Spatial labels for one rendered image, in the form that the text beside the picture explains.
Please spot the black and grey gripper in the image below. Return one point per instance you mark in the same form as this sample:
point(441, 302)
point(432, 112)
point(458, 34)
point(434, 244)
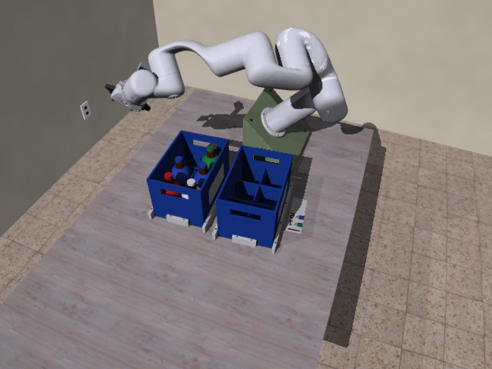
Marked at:
point(118, 97)

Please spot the white paper pick list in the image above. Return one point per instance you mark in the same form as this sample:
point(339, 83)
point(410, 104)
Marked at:
point(296, 216)

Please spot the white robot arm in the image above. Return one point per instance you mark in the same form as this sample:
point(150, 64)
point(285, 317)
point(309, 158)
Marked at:
point(254, 53)

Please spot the red bottle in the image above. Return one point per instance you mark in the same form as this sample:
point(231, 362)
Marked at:
point(169, 179)

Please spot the blue plastic crate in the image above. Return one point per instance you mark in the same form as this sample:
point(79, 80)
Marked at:
point(198, 205)
point(250, 201)

